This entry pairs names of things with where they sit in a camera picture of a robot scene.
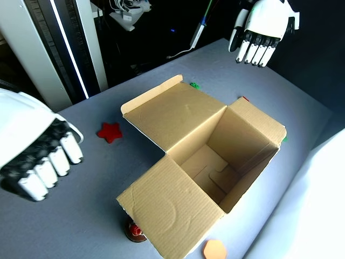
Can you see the white bracket device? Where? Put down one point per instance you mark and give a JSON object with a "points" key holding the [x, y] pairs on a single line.
{"points": [[125, 19]]}

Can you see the green toy brick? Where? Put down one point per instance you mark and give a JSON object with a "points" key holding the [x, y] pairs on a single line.
{"points": [[194, 85], [285, 139]]}

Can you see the grey table cloth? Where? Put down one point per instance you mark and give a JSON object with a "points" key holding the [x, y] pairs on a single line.
{"points": [[81, 215]]}

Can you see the small red block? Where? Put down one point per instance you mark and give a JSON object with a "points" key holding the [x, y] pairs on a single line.
{"points": [[244, 98]]}

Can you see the brown chocolate toy cake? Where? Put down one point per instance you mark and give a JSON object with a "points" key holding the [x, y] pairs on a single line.
{"points": [[133, 233]]}

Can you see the white cabinet with black stripes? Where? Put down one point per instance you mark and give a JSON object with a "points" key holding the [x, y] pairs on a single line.
{"points": [[27, 40]]}

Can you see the white cloth backdrop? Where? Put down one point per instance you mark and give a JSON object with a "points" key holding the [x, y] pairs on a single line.
{"points": [[310, 202]]}

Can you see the orange hexagon block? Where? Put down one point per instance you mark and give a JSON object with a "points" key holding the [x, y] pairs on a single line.
{"points": [[214, 249]]}

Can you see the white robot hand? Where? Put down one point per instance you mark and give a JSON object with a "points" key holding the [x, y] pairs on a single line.
{"points": [[21, 129], [265, 19]]}

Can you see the red star toy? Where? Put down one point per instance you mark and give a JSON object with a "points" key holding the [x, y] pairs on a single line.
{"points": [[109, 131]]}

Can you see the brown cardboard box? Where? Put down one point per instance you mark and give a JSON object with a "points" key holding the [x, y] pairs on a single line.
{"points": [[172, 113]]}

